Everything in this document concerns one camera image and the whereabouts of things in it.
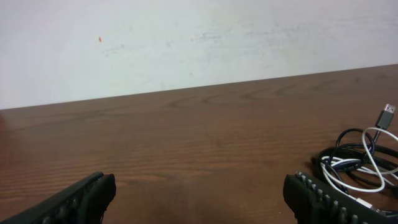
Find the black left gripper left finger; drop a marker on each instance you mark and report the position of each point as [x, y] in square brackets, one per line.
[84, 202]

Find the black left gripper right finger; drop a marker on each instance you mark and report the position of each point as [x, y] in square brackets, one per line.
[314, 202]

